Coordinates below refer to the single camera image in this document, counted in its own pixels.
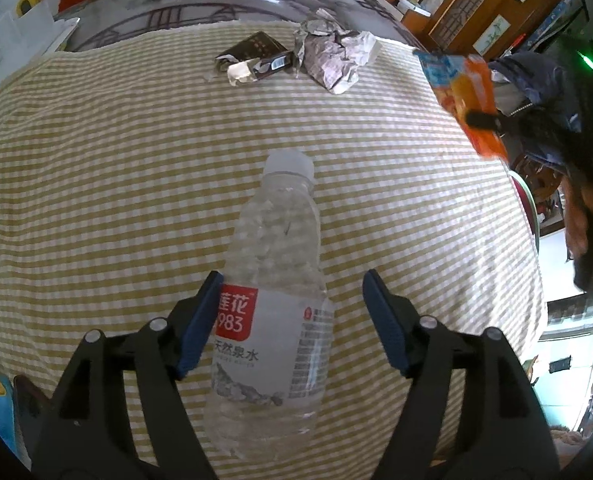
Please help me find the person's right hand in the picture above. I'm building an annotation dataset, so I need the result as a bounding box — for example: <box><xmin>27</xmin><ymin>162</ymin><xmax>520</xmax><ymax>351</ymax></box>
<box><xmin>562</xmin><ymin>179</ymin><xmax>593</xmax><ymax>262</ymax></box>

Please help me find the orange snack wrapper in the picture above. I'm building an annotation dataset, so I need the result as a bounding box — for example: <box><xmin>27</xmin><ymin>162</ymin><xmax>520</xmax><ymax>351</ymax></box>
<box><xmin>413</xmin><ymin>50</ymin><xmax>509</xmax><ymax>162</ymax></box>

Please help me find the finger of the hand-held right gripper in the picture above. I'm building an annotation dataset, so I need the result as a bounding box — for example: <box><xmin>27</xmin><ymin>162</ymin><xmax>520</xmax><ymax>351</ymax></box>
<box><xmin>465</xmin><ymin>107</ymin><xmax>504</xmax><ymax>132</ymax></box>

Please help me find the blue jacket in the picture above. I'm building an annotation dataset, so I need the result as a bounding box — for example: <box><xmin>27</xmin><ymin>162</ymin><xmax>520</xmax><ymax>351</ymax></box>
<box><xmin>489</xmin><ymin>52</ymin><xmax>582</xmax><ymax>161</ymax></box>

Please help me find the red bin with green rim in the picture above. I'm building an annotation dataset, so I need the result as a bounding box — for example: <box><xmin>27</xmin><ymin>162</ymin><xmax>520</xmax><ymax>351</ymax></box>
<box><xmin>507</xmin><ymin>170</ymin><xmax>543</xmax><ymax>252</ymax></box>

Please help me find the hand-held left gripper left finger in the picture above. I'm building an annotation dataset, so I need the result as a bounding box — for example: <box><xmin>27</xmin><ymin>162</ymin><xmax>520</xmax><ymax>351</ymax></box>
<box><xmin>31</xmin><ymin>270</ymin><xmax>226</xmax><ymax>480</ymax></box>

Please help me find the clear plastic water bottle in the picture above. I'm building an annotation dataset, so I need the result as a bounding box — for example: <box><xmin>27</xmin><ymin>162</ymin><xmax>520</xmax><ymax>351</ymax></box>
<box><xmin>202</xmin><ymin>149</ymin><xmax>336</xmax><ymax>462</ymax></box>

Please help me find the carved wooden chair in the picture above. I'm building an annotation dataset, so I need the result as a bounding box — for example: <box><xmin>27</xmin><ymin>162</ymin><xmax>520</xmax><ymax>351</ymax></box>
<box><xmin>513</xmin><ymin>156</ymin><xmax>567</xmax><ymax>236</ymax></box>

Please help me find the brown flattened carton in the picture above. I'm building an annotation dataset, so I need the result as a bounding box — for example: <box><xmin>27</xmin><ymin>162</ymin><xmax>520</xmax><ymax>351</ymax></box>
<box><xmin>214</xmin><ymin>31</ymin><xmax>297</xmax><ymax>88</ymax></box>

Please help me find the crumpled grey paper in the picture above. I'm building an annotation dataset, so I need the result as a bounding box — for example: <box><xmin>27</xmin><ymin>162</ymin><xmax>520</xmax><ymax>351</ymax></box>
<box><xmin>294</xmin><ymin>8</ymin><xmax>379</xmax><ymax>96</ymax></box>

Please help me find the striped yellow white tablecloth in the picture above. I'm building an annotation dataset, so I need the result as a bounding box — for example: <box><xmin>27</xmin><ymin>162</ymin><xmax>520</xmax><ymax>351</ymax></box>
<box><xmin>0</xmin><ymin>20</ymin><xmax>547</xmax><ymax>480</ymax></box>

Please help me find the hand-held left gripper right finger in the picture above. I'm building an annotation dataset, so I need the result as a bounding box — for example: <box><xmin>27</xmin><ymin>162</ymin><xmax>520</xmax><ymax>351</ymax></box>
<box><xmin>362</xmin><ymin>268</ymin><xmax>559</xmax><ymax>480</ymax></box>

